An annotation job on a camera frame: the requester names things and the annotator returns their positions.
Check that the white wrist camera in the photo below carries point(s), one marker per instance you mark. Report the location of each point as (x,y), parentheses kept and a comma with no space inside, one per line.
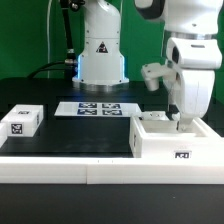
(152,72)

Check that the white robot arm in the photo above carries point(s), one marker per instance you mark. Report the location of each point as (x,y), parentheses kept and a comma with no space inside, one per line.
(185,29)

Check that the white cabinet top box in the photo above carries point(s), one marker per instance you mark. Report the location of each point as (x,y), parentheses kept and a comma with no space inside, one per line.
(23,120)

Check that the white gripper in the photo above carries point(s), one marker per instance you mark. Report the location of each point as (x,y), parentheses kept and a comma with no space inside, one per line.
(190,92)

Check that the white marker base plate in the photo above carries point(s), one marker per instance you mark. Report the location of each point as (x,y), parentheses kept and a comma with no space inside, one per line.
(97,109)

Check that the white U-shaped obstacle fence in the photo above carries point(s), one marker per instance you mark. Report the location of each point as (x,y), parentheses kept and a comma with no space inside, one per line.
(204,164)

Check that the white cabinet body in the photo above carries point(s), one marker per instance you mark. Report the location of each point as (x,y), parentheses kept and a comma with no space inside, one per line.
(154,139)

